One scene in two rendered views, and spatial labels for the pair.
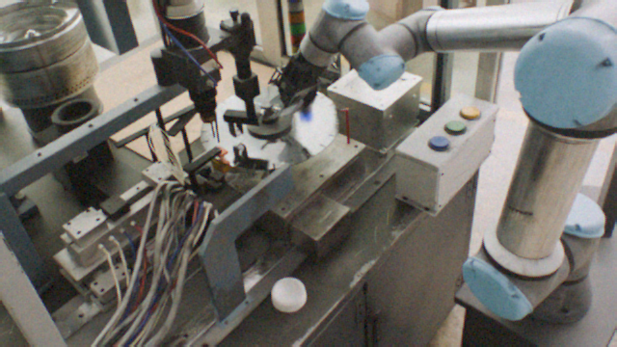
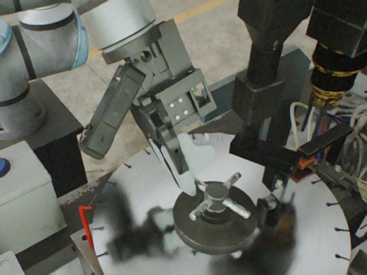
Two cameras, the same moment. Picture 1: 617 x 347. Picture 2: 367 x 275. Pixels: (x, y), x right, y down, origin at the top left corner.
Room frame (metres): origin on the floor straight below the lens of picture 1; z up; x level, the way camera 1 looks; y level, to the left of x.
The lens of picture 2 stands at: (1.38, -0.02, 1.41)
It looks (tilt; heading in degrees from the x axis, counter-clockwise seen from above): 48 degrees down; 191
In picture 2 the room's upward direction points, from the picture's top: 5 degrees counter-clockwise
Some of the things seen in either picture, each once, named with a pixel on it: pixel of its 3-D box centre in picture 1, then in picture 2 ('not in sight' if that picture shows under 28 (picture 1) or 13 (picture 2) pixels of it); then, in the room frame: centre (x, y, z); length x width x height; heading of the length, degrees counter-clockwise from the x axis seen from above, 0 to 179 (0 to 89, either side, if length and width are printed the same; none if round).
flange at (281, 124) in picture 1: (269, 119); (214, 210); (1.05, 0.00, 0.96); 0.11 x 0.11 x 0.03
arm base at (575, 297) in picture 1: (549, 272); (9, 103); (0.65, -0.48, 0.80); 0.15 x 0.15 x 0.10
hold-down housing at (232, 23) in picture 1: (241, 55); (269, 36); (0.98, 0.04, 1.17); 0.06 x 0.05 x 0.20; 122
